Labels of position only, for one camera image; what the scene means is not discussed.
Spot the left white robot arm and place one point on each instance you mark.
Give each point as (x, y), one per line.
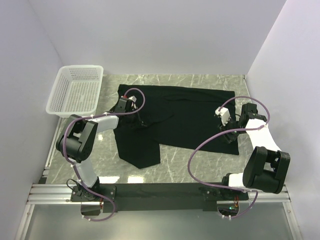
(77, 139)

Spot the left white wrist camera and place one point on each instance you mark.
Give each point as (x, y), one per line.
(130, 103)

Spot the black base beam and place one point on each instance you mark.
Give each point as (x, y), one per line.
(168, 196)

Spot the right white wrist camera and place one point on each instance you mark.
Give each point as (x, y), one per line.
(224, 114)

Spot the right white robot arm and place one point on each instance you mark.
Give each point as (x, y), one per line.
(267, 166)

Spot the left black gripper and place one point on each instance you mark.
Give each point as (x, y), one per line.
(139, 120)

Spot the white plastic basket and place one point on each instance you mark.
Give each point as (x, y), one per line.
(76, 90)

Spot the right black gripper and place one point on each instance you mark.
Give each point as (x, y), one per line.
(228, 137)

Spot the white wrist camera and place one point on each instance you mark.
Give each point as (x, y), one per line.
(130, 103)
(224, 114)

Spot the black t shirt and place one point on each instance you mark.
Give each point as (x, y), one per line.
(175, 116)

